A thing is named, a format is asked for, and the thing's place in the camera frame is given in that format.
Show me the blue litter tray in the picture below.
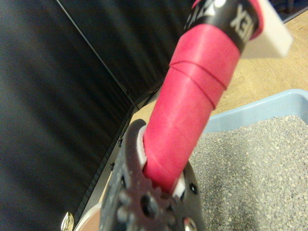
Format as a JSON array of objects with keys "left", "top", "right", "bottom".
[{"left": 201, "top": 89, "right": 308, "bottom": 231}]

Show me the white bin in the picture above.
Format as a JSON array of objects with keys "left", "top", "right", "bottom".
[{"left": 61, "top": 201, "right": 104, "bottom": 231}]

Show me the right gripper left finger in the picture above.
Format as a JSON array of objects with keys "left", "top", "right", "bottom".
[{"left": 101, "top": 119, "right": 177, "bottom": 231}]

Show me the white scoop with red handle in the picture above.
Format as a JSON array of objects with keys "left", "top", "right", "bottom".
[{"left": 142, "top": 0, "right": 294, "bottom": 196}]

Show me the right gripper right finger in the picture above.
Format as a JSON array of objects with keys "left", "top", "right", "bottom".
[{"left": 172, "top": 160, "right": 205, "bottom": 231}]

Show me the black curtain stand pole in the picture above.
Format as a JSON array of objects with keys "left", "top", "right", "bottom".
[{"left": 56, "top": 0, "right": 137, "bottom": 108}]

